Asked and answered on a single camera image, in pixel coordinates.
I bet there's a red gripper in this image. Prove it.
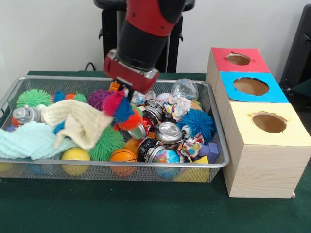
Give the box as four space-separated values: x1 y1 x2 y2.
104 55 160 104

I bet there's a multicoloured spiky caterpillar toy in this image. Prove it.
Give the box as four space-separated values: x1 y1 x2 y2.
102 90 144 132

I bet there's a cream waffle cloth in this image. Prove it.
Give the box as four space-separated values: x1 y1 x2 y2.
41 99 114 150

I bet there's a shallow silver mesh bin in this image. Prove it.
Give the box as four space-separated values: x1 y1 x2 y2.
0 75 230 182

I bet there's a wooden box with three holes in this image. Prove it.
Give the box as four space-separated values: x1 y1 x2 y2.
205 47 308 199

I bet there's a purple spiky ball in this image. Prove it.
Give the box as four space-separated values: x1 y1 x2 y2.
87 89 110 111

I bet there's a white baseball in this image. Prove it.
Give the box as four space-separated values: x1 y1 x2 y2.
155 93 174 104

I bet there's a green spiky ball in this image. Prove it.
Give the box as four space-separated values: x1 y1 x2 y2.
88 125 126 162
16 89 53 109

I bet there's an orange toy basketball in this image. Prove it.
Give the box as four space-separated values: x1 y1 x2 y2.
109 148 138 177

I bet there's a globe print ball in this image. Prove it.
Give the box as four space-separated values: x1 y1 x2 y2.
153 148 181 177

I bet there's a blue spiky ball with eyes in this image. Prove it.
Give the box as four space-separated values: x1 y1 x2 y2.
176 108 216 143

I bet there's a yellow ball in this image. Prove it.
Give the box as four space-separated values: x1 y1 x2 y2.
61 147 91 176

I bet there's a light blue waffle cloth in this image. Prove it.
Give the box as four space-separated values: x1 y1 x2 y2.
0 121 78 160

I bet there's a dark green tablecloth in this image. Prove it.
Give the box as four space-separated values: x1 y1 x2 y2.
0 70 311 233
290 81 311 98

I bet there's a black upright panel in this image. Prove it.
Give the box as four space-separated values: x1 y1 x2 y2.
278 4 311 84

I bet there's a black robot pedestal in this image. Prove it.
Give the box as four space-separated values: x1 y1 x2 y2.
93 0 196 73

